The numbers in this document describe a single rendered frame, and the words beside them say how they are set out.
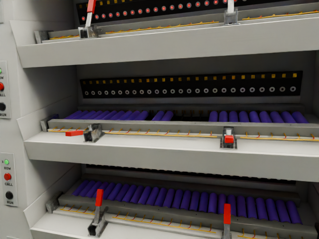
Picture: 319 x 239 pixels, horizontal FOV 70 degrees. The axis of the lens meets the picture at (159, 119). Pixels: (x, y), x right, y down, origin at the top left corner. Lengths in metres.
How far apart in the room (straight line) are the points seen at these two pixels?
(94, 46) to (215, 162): 0.31
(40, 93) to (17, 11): 0.18
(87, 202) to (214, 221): 0.30
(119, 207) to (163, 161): 0.19
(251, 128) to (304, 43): 0.15
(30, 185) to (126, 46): 0.38
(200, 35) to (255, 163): 0.23
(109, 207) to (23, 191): 0.19
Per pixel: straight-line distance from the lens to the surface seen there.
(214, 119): 0.47
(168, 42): 0.41
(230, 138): 0.33
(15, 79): 0.58
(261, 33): 0.40
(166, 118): 0.49
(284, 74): 0.56
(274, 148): 0.42
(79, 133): 0.44
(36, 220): 0.64
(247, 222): 0.52
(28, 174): 0.60
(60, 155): 0.53
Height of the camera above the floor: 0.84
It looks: 6 degrees down
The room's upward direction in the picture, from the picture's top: 1 degrees counter-clockwise
